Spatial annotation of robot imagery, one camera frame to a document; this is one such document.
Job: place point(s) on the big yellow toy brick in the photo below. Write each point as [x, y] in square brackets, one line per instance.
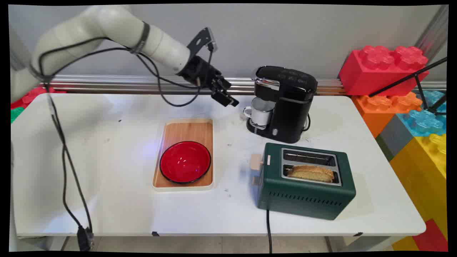
[425, 171]

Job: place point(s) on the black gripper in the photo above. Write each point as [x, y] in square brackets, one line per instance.
[200, 71]

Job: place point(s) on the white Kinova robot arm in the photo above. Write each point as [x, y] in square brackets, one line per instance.
[107, 25]

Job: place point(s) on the aluminium horizontal rail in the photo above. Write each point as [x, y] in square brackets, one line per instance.
[107, 84]

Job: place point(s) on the green two-slot toaster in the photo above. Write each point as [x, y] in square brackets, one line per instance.
[303, 196]

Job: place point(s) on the aluminium vertical post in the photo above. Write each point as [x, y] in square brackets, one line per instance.
[433, 32]

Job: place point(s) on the black coffee machine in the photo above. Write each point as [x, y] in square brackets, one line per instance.
[289, 107]

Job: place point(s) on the slice of toast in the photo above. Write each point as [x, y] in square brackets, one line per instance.
[310, 174]

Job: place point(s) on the black tripod stand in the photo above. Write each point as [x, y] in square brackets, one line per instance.
[403, 80]

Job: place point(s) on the wooden serving tray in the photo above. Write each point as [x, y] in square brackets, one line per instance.
[185, 130]

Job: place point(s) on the red bowl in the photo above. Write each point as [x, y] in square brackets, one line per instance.
[185, 162]

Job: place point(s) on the white enamel mug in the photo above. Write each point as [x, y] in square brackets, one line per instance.
[262, 112]

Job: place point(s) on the big red toy brick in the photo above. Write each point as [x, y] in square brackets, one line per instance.
[378, 75]

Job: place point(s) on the big grey toy brick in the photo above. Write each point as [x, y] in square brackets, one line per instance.
[394, 135]

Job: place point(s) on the big orange toy brick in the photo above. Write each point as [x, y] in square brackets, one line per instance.
[378, 107]

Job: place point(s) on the big translucent blue toy brick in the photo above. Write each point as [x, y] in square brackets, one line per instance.
[425, 121]

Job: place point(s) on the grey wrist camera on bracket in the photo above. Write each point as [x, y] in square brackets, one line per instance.
[209, 38]

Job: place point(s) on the beige toaster lever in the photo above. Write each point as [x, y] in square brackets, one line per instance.
[256, 162]

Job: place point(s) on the green toy brick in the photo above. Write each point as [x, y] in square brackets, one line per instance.
[16, 114]

